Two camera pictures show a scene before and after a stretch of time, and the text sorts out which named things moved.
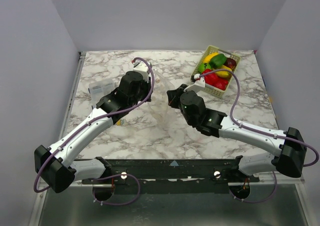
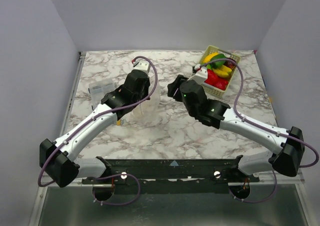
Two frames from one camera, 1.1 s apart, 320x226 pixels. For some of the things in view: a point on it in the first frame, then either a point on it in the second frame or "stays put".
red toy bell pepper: [214, 80] stays put
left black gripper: [148, 88] stays put
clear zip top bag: [159, 105] to [148, 112]
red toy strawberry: [221, 83] stays put
